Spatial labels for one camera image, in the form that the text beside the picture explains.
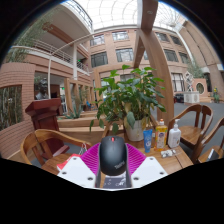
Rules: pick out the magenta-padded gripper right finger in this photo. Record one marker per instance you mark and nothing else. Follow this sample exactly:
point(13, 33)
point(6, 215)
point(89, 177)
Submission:
point(150, 170)

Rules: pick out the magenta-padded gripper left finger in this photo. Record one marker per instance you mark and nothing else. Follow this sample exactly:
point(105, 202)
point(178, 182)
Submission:
point(75, 170)

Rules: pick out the black computer mouse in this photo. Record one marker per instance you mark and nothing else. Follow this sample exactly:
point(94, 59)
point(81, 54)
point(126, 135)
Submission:
point(113, 155)

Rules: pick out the clear plastic packet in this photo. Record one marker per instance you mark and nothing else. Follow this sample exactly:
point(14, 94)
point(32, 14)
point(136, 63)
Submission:
point(168, 153)

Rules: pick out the blue tube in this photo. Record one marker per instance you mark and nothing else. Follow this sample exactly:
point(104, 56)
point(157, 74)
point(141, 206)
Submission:
point(148, 141)

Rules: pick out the yellow dish soap bottle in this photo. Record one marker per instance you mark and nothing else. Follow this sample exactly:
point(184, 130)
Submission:
point(160, 136)

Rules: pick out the white pump bottle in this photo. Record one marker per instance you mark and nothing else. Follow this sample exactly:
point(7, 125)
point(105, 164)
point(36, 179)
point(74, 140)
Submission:
point(174, 136)

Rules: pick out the wooden armchair with red book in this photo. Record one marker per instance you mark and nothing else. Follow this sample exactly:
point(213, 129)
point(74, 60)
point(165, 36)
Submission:
point(36, 138)

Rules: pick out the dark red wooden lectern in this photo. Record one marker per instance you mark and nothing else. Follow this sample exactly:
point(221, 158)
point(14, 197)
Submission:
point(43, 116)

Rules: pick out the green plant in white pot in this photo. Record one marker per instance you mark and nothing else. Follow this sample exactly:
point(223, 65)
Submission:
point(133, 93)

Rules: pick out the dark bust statue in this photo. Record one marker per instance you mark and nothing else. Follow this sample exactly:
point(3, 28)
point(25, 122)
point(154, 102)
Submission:
point(41, 90)

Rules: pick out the white sculpture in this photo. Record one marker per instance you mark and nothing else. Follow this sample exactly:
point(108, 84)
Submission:
point(191, 91)

